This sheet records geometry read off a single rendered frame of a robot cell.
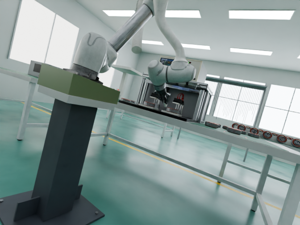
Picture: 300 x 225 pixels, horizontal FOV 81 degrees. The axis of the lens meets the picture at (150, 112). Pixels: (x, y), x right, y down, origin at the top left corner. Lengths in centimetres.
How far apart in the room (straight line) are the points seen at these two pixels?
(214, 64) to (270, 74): 213
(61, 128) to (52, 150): 15
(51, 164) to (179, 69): 92
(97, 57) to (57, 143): 54
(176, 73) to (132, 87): 843
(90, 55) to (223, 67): 750
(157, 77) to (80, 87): 45
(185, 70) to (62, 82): 68
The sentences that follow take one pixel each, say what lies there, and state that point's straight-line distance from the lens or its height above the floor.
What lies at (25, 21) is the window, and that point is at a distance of 591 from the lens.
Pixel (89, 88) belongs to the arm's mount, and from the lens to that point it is 102.
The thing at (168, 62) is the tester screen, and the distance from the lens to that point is 185.
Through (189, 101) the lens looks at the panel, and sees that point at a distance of 182.
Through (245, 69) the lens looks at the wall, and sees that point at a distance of 825.
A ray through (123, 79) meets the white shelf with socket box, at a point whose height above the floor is 106.
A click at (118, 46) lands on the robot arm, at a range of 133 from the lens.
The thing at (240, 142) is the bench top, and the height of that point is 72.
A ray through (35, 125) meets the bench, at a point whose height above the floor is 19.
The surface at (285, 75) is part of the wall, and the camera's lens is 833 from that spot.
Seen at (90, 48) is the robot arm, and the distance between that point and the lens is 109.
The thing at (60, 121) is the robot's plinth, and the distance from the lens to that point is 110.
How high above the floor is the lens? 81
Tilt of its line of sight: 3 degrees down
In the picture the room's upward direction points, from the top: 15 degrees clockwise
